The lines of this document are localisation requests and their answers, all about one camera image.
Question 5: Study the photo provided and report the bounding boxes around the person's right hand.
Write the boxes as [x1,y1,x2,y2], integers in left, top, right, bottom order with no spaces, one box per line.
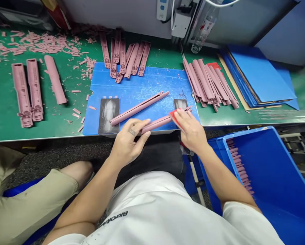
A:
[173,108,209,154]

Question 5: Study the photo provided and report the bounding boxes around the person's left hand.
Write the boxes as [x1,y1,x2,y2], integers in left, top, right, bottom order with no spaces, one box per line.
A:
[108,118,152,166]

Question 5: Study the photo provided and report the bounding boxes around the red sanding block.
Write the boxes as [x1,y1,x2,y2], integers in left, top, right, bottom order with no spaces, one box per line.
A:
[168,108,184,130]

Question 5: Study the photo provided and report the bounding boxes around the pink plastic housing bar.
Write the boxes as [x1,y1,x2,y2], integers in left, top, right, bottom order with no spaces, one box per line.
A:
[140,105,194,136]

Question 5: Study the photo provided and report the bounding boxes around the small black sandpaper sheet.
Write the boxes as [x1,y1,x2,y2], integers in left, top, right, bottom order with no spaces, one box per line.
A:
[173,99,189,113]

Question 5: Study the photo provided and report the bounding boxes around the pile of rounded pink shells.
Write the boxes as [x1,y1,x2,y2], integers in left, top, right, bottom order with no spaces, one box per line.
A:
[182,58,240,113]

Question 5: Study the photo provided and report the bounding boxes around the pink hinged straightener housing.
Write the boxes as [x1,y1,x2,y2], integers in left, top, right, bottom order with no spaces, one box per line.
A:
[109,91,170,127]

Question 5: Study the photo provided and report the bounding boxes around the blue cutting mat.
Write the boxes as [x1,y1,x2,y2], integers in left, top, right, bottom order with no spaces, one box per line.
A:
[82,62,202,136]

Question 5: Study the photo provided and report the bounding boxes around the brown cardboard sheet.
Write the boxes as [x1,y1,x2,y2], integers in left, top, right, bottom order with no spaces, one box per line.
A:
[217,53,283,111]

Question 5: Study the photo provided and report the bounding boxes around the white tube with black joint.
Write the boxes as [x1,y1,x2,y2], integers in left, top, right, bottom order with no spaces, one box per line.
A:
[188,150,207,208]

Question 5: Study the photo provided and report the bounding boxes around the large black sandpaper sheet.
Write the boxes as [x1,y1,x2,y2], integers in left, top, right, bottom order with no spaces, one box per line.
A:
[98,98,121,135]

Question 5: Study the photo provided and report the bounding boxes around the row of pink crate parts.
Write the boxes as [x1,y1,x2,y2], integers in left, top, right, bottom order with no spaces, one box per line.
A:
[226,138,256,197]

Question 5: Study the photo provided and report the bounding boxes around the pile of open pink shells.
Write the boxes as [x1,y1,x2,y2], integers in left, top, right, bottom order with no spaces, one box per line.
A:
[99,28,152,84]

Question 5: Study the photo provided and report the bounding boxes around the clear plastic bottle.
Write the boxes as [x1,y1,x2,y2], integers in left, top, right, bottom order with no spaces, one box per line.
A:
[190,4,219,54]

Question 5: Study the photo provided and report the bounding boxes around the stack of blue plastic sheets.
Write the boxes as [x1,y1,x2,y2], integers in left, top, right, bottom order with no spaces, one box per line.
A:
[218,44,301,112]

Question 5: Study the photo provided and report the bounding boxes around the grey electrical box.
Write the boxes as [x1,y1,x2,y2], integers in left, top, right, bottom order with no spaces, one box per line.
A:
[171,7,190,39]

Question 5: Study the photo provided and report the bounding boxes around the person's body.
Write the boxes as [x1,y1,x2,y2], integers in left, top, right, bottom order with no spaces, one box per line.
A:
[47,170,286,245]

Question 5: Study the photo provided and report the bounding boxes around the scattered pink strip scraps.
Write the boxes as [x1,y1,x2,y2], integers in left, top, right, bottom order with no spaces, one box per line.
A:
[70,88,97,133]

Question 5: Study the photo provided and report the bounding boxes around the white power strip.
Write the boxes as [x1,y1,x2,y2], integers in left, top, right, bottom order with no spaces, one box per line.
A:
[156,0,170,22]

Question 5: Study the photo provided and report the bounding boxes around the blue plastic crate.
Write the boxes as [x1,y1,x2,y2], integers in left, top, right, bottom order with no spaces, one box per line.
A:
[196,125,305,245]

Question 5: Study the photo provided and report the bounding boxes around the pink rounded shell cover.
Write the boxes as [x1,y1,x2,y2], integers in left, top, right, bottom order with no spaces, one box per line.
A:
[44,55,68,105]

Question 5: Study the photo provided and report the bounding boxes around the pink open shell part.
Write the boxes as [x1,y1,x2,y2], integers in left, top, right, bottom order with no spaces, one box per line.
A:
[11,63,33,128]
[26,58,45,123]

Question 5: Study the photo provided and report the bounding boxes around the heap of pink plastic offcuts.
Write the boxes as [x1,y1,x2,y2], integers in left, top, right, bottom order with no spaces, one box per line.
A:
[0,22,98,67]

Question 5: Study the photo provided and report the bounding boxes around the red and yellow carton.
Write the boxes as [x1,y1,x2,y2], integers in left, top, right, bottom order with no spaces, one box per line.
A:
[39,0,72,32]

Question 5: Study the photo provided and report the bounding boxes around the person's legs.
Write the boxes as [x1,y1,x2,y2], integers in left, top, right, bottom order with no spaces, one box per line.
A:
[0,146,95,245]

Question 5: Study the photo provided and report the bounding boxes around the blue stool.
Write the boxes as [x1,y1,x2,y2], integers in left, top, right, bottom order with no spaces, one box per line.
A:
[2,176,66,245]

